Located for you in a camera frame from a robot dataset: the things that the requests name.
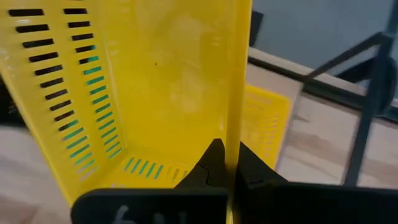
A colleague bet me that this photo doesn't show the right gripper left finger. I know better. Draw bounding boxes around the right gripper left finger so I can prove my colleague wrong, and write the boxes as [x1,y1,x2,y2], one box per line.
[70,138,230,224]

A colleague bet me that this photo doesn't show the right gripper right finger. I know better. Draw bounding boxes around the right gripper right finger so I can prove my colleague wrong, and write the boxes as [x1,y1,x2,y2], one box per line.
[232,141,398,224]

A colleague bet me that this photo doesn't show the yellow plastic slotted basket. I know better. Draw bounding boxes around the yellow plastic slotted basket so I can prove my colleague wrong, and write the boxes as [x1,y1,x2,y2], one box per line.
[0,0,253,224]
[239,84,293,170]

